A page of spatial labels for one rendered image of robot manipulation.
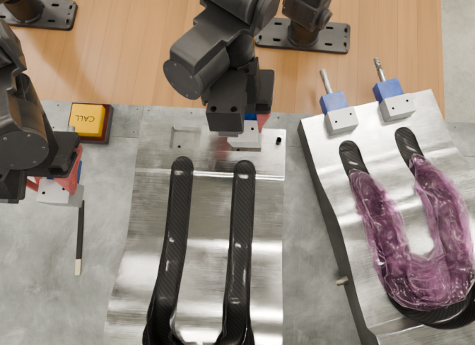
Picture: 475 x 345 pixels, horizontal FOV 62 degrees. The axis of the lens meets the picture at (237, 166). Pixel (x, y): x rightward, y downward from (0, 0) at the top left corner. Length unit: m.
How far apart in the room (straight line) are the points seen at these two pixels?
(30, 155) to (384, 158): 0.57
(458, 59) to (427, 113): 1.20
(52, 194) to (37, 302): 0.24
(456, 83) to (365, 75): 1.11
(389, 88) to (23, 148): 0.62
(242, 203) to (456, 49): 1.54
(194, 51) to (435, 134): 0.52
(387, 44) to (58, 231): 0.77
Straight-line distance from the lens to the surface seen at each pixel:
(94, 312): 0.80
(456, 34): 2.09
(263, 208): 0.68
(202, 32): 0.47
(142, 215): 0.70
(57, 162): 0.59
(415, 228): 0.72
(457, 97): 1.94
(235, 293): 0.64
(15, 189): 0.54
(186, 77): 0.47
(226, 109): 0.48
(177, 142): 0.74
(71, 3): 1.01
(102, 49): 0.94
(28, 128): 0.48
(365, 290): 0.71
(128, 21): 0.96
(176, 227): 0.69
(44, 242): 0.84
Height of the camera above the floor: 1.55
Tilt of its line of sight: 75 degrees down
